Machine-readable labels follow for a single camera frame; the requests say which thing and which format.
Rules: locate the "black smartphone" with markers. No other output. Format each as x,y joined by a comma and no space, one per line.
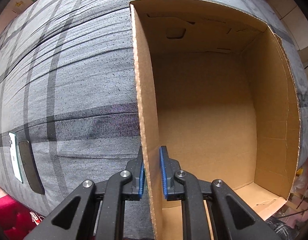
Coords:
30,168

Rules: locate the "brown cardboard box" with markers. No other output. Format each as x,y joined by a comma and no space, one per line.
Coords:
215,87

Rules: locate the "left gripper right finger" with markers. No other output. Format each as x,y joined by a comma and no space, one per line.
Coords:
171,189

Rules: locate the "red tufted furniture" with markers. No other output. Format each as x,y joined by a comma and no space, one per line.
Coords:
16,220

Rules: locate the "white smartphone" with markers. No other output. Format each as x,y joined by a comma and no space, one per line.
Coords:
14,157

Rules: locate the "grey plaid bed sheet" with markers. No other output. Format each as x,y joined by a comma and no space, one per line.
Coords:
68,86

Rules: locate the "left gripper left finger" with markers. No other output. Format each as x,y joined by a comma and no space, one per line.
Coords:
135,188

